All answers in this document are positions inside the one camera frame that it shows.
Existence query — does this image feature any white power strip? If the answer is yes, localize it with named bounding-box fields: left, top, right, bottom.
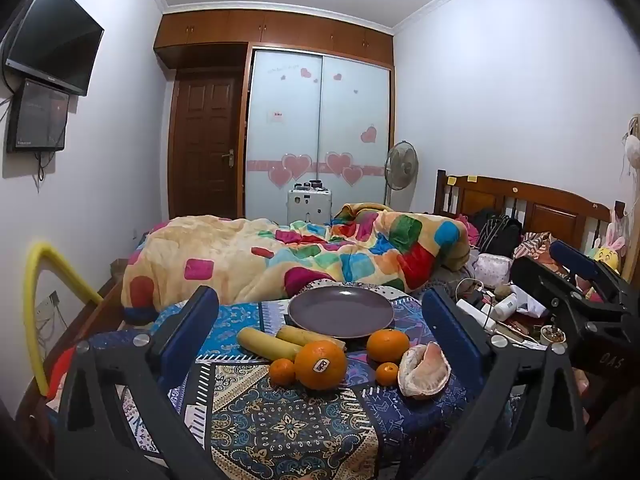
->
left=457, top=299, right=496, bottom=331

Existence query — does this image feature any peeled pomelo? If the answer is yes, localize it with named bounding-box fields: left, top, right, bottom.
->
left=398, top=342, right=452, bottom=401

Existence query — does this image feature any purple round plate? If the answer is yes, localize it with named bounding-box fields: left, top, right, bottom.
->
left=287, top=284, right=396, bottom=340

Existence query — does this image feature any large orange with sticker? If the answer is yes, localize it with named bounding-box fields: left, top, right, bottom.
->
left=294, top=340, right=348, bottom=391

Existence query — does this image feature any yellow plush toy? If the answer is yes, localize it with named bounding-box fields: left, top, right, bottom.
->
left=592, top=210, right=628, bottom=276

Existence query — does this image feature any wooden bed headboard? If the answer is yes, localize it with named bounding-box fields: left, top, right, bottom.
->
left=434, top=170, right=613, bottom=251

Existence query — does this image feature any colourful patchwork blanket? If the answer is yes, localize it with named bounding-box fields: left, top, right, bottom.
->
left=121, top=203, right=471, bottom=326

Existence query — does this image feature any standing electric fan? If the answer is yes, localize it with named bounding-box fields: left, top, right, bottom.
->
left=384, top=141, right=420, bottom=207

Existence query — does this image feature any white bottle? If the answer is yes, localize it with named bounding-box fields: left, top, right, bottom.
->
left=487, top=292, right=518, bottom=321

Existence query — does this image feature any small tangerine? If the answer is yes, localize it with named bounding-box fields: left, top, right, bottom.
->
left=269, top=358, right=297, bottom=387
left=375, top=361, right=399, bottom=387

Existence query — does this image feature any pink pouch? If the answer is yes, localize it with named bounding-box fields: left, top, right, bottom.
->
left=474, top=253, right=516, bottom=291

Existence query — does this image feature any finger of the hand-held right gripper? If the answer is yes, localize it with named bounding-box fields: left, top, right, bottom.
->
left=510, top=256, right=626, bottom=331
left=549, top=240, right=640, bottom=311

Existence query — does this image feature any medium orange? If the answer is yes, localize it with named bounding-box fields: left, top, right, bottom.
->
left=366, top=329, right=411, bottom=364

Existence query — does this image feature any banana piece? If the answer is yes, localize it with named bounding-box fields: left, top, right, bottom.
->
left=236, top=327, right=303, bottom=362
left=276, top=325, right=347, bottom=353

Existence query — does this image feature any small black wall monitor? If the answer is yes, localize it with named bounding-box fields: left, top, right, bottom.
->
left=6, top=78, right=71, bottom=153

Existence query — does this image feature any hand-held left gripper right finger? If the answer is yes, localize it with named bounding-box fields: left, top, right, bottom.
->
left=422, top=287, right=588, bottom=480

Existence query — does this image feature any blue patterned cloth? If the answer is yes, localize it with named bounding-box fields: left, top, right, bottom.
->
left=65, top=285, right=516, bottom=480

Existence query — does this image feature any yellow foam tube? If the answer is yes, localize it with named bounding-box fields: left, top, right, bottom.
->
left=24, top=242, right=105, bottom=396

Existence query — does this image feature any striped cloth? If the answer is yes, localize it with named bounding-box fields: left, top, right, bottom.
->
left=515, top=232, right=553, bottom=261

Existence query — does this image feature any brown wooden door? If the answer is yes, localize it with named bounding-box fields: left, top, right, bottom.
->
left=169, top=71, right=246, bottom=220

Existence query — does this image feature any black backpack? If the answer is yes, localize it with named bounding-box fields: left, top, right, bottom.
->
left=472, top=210, right=523, bottom=261

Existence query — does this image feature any pale wall hanging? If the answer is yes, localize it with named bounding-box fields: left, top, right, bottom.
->
left=622, top=115, right=640, bottom=181

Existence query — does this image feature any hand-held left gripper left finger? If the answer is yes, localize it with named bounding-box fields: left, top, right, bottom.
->
left=52, top=285, right=226, bottom=480

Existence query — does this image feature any black wall television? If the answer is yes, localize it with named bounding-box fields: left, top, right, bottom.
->
left=4, top=0, right=105, bottom=97

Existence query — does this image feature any wardrobe with heart stickers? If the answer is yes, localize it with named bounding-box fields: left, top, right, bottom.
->
left=153, top=10, right=396, bottom=221

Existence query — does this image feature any white boxy appliance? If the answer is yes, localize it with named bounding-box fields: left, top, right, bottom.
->
left=286, top=180, right=333, bottom=226

